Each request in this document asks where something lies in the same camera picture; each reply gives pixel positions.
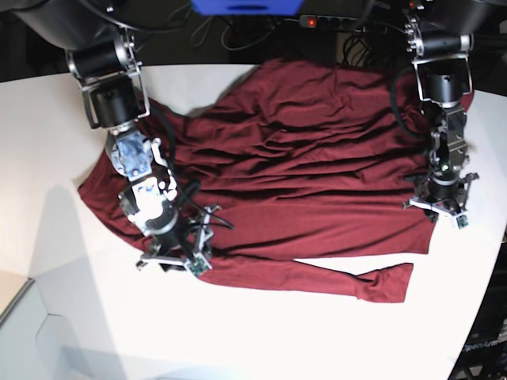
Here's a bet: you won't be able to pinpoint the blue box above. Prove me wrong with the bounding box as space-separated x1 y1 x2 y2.
191 0 303 16

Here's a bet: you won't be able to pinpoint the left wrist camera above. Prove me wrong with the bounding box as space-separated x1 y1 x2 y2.
451 211 469 230

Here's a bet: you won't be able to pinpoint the maroon t-shirt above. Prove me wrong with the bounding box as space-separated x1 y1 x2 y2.
76 57 475 305

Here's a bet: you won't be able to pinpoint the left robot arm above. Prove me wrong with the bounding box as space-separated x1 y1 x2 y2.
389 1 506 229

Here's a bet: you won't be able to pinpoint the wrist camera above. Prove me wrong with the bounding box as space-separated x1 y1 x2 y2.
451 211 469 230
184 253 212 277

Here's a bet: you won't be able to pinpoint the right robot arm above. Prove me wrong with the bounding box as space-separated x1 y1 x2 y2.
1 1 228 276

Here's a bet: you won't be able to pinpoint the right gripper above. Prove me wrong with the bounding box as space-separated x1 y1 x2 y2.
136 204 233 272

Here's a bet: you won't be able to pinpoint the black cables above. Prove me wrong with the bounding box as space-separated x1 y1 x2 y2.
168 7 278 51

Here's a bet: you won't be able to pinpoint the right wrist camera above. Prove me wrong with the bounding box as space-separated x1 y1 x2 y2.
184 253 212 277

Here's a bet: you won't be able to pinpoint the black power strip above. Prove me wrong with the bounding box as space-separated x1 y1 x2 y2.
299 14 389 32

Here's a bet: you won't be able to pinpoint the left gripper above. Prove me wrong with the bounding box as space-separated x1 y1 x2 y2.
402 172 479 222

